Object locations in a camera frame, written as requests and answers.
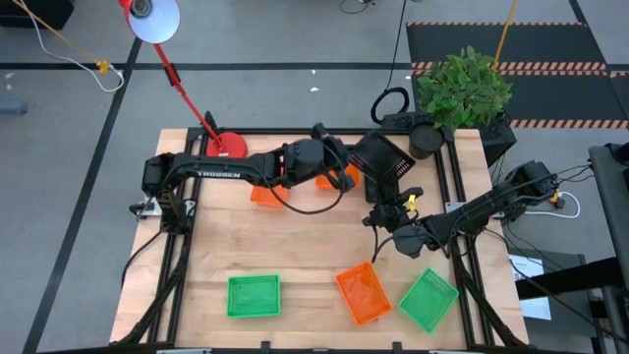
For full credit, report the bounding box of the black base cable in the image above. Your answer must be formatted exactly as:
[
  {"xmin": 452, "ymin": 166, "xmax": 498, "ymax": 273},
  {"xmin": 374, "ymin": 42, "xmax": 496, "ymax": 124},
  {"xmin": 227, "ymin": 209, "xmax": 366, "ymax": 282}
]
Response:
[{"xmin": 121, "ymin": 228, "xmax": 166, "ymax": 289}]

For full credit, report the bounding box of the green plastic basket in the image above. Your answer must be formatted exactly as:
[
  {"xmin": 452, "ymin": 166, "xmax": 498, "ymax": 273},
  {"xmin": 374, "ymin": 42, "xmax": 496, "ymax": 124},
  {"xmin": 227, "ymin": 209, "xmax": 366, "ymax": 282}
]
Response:
[
  {"xmin": 225, "ymin": 273, "xmax": 282, "ymax": 320},
  {"xmin": 397, "ymin": 266, "xmax": 461, "ymax": 334}
]

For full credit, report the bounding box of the black aluminium table frame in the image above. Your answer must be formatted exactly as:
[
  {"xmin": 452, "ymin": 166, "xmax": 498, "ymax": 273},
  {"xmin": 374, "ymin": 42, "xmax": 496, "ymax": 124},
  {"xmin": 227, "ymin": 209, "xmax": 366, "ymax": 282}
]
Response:
[{"xmin": 117, "ymin": 126, "xmax": 530, "ymax": 350}]

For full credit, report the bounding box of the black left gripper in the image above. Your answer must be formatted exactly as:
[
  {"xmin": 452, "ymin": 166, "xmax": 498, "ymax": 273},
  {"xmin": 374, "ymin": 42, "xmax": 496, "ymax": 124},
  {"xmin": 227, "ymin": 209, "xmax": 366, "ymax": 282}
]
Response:
[{"xmin": 321, "ymin": 133, "xmax": 368, "ymax": 193}]

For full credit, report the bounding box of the black desk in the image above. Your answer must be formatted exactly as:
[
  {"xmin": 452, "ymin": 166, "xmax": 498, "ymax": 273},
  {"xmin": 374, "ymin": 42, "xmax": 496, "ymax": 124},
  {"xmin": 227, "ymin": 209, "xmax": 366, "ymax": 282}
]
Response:
[{"xmin": 588, "ymin": 142, "xmax": 629, "ymax": 291}]

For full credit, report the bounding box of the black hanging cable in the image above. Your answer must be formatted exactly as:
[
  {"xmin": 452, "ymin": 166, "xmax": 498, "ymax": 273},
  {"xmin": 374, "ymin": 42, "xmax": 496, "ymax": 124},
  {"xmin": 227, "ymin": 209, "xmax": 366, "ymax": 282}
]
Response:
[{"xmin": 370, "ymin": 0, "xmax": 411, "ymax": 126}]

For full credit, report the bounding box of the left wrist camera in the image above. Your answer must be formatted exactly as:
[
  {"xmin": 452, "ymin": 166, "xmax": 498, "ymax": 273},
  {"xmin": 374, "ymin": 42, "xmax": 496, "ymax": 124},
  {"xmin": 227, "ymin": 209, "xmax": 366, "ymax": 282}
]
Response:
[{"xmin": 310, "ymin": 122, "xmax": 335, "ymax": 144}]

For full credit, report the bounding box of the white floor cable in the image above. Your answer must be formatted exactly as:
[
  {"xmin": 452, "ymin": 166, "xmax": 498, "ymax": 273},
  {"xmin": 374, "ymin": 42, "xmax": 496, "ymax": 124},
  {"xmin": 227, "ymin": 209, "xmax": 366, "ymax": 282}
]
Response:
[{"xmin": 18, "ymin": 0, "xmax": 126, "ymax": 94}]

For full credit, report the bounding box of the silver mounting bracket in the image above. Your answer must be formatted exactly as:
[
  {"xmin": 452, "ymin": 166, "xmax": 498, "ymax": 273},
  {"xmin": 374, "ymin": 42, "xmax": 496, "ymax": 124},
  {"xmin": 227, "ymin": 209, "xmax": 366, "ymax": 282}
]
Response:
[{"xmin": 128, "ymin": 196, "xmax": 163, "ymax": 218}]

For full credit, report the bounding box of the grey cylinder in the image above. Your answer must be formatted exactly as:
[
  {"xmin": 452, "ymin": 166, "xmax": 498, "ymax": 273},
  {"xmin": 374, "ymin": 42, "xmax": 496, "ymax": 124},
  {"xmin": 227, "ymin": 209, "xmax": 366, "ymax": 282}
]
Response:
[{"xmin": 0, "ymin": 99, "xmax": 29, "ymax": 116}]

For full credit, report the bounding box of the yellow floor rope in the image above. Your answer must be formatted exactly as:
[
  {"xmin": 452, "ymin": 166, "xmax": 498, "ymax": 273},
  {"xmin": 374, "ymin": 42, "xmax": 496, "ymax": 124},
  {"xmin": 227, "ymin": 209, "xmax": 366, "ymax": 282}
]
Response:
[{"xmin": 9, "ymin": 0, "xmax": 112, "ymax": 75}]

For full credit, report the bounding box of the black hazard-striped floor mat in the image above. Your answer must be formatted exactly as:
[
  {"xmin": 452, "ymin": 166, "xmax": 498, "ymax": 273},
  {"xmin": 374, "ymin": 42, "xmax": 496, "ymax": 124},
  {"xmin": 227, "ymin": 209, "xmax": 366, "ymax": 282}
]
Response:
[{"xmin": 405, "ymin": 21, "xmax": 629, "ymax": 130}]

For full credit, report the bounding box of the white paper sheet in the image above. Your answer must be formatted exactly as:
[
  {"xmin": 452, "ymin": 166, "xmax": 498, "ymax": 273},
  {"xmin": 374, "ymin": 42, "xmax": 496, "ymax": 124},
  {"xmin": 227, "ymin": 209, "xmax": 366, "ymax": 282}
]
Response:
[{"xmin": 508, "ymin": 254, "xmax": 553, "ymax": 322}]

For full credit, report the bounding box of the red desk lamp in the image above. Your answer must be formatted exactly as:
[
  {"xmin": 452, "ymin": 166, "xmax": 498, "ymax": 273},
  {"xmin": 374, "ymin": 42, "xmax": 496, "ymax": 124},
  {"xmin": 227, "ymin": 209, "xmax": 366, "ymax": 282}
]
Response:
[{"xmin": 117, "ymin": 0, "xmax": 250, "ymax": 159}]

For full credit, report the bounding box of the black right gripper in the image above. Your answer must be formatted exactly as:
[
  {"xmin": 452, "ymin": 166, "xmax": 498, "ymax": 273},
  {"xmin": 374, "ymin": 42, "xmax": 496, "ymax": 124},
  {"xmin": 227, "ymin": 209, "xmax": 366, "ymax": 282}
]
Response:
[{"xmin": 375, "ymin": 185, "xmax": 425, "ymax": 232}]

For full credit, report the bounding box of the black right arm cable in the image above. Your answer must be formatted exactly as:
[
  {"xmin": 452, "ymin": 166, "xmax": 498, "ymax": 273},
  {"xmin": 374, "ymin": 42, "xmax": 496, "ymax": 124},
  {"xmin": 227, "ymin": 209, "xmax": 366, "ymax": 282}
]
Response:
[{"xmin": 371, "ymin": 226, "xmax": 397, "ymax": 265}]

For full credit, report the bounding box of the yellow hanging strap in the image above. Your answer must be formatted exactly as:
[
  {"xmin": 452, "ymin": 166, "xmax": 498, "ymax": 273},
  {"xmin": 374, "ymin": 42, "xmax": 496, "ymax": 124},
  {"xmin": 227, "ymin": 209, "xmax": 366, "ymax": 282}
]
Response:
[{"xmin": 492, "ymin": 0, "xmax": 518, "ymax": 70}]

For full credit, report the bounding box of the orange plastic basket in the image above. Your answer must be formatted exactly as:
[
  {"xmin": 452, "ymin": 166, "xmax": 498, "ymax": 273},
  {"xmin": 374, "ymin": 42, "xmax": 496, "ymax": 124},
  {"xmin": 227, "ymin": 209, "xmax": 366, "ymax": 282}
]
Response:
[
  {"xmin": 250, "ymin": 184, "xmax": 290, "ymax": 209},
  {"xmin": 314, "ymin": 164, "xmax": 364, "ymax": 192},
  {"xmin": 334, "ymin": 261, "xmax": 394, "ymax": 327}
]

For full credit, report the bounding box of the potted green plant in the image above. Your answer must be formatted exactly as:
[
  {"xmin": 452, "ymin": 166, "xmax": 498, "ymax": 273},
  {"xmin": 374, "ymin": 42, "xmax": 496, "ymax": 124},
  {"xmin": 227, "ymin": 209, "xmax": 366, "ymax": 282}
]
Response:
[{"xmin": 408, "ymin": 45, "xmax": 515, "ymax": 161}]

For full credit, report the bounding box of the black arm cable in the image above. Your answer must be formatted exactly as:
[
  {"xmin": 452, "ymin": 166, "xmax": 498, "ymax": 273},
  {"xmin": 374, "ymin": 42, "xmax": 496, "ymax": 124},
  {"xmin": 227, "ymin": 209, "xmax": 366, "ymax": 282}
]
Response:
[
  {"xmin": 253, "ymin": 142, "xmax": 353, "ymax": 216},
  {"xmin": 371, "ymin": 226, "xmax": 397, "ymax": 265}
]

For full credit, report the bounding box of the black desk bar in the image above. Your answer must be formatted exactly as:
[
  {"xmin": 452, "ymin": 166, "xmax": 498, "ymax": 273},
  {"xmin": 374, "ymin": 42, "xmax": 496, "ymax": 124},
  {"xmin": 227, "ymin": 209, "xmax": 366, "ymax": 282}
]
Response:
[{"xmin": 515, "ymin": 256, "xmax": 629, "ymax": 301}]

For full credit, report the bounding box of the white power cable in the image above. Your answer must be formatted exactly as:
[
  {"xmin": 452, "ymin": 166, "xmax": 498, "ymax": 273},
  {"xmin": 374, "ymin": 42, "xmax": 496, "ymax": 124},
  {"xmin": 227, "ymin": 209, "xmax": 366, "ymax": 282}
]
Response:
[{"xmin": 523, "ymin": 190, "xmax": 582, "ymax": 220}]

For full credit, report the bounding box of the black case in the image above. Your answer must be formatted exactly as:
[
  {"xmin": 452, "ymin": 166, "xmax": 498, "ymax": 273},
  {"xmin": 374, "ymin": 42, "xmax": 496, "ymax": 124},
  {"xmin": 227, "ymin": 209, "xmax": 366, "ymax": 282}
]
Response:
[{"xmin": 0, "ymin": 0, "xmax": 76, "ymax": 30}]

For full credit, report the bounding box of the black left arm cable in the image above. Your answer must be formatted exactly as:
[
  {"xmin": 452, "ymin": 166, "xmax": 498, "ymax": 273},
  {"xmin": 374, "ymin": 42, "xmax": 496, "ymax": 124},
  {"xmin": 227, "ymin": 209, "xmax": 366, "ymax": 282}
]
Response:
[{"xmin": 253, "ymin": 142, "xmax": 353, "ymax": 216}]

